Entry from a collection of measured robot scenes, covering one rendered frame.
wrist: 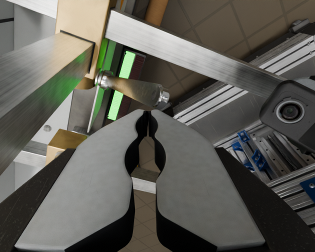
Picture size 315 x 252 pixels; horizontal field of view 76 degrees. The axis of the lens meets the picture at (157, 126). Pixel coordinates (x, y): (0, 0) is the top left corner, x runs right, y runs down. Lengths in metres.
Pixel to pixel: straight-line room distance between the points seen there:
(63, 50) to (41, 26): 0.35
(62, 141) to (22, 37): 0.29
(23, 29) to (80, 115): 0.22
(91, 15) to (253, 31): 1.05
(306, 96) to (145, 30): 0.17
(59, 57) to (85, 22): 0.08
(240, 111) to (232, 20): 0.45
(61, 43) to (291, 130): 0.23
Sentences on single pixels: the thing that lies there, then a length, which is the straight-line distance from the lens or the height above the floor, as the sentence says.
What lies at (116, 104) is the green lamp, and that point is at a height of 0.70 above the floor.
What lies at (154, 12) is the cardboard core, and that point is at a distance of 1.03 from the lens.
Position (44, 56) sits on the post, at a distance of 0.18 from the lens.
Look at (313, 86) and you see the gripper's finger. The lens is 0.32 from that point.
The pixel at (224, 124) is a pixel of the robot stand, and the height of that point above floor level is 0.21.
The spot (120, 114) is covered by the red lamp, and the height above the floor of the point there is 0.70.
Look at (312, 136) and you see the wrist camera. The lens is 0.23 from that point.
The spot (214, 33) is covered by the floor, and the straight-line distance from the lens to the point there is 1.16.
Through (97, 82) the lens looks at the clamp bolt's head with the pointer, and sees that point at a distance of 0.28.
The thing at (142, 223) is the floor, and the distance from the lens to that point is 2.12.
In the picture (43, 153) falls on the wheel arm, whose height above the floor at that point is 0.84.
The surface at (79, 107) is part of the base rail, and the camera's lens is 0.49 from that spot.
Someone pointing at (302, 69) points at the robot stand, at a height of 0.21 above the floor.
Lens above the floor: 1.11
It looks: 57 degrees down
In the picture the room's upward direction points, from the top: 178 degrees clockwise
